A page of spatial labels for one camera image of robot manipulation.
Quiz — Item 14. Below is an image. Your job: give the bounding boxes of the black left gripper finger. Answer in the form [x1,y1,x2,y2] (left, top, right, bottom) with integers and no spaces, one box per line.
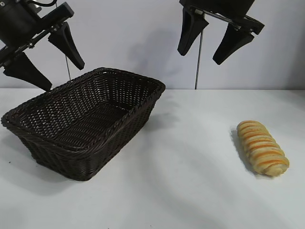
[48,21,85,70]
[3,52,52,91]

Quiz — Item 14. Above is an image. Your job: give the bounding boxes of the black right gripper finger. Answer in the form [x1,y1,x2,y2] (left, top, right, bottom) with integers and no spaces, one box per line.
[177,8,210,57]
[212,23,255,65]

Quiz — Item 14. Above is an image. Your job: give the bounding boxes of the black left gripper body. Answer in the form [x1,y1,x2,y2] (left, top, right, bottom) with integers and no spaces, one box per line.
[0,0,74,70]

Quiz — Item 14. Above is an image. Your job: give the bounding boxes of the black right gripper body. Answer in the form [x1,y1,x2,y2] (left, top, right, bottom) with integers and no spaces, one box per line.
[179,0,265,34]

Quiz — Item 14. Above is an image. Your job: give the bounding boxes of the dark brown wicker basket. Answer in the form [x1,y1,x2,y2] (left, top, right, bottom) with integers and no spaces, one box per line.
[1,67,166,181]

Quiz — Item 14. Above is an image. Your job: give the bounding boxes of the long striped bread loaf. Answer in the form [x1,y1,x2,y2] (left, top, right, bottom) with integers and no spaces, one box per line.
[236,120,290,177]

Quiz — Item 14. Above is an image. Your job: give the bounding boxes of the thin metal rod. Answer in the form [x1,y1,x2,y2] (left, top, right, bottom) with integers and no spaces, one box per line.
[64,53,71,81]
[194,31,203,90]

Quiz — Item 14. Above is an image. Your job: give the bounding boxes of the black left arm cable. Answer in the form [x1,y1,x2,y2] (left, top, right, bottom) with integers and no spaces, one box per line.
[35,0,58,8]

